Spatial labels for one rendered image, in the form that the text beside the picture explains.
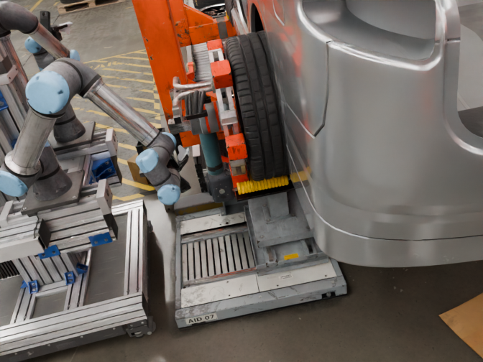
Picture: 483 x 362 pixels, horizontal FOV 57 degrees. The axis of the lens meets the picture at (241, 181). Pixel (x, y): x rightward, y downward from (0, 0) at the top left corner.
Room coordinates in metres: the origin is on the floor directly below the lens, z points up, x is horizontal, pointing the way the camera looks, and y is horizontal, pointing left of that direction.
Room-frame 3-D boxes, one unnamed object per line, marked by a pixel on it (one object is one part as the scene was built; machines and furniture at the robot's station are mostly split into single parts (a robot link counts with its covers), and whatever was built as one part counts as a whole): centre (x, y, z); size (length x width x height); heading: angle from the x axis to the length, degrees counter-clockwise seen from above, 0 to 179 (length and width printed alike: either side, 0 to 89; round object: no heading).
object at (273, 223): (1.87, -0.17, 0.32); 0.40 x 0.30 x 0.28; 1
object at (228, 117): (1.87, 0.00, 0.85); 0.54 x 0.07 x 0.54; 1
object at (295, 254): (1.81, -0.17, 0.13); 0.50 x 0.36 x 0.10; 1
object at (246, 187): (1.75, -0.10, 0.51); 0.29 x 0.06 x 0.06; 91
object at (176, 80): (1.97, 0.13, 1.03); 0.19 x 0.18 x 0.11; 91
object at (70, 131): (2.05, 0.79, 0.87); 0.15 x 0.15 x 0.10
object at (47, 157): (1.55, 0.76, 0.98); 0.13 x 0.12 x 0.14; 166
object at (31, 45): (2.33, 0.88, 1.21); 0.11 x 0.08 x 0.09; 170
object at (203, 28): (4.25, -0.05, 0.69); 0.52 x 0.17 x 0.35; 91
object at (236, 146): (1.55, 0.00, 0.85); 0.09 x 0.08 x 0.07; 1
